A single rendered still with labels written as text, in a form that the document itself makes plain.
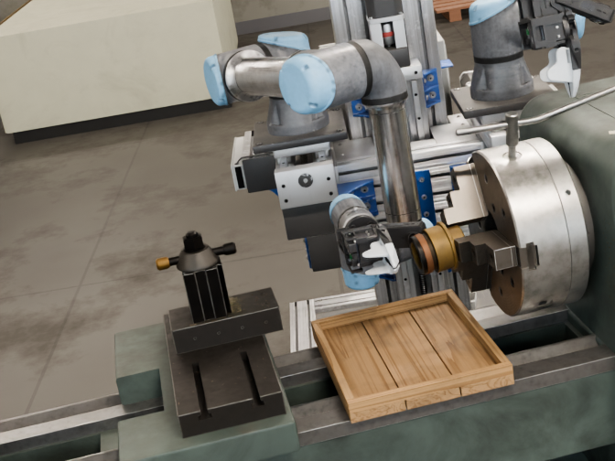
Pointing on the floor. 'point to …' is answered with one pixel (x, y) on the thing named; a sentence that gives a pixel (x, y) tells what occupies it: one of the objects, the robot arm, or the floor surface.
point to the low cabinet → (107, 63)
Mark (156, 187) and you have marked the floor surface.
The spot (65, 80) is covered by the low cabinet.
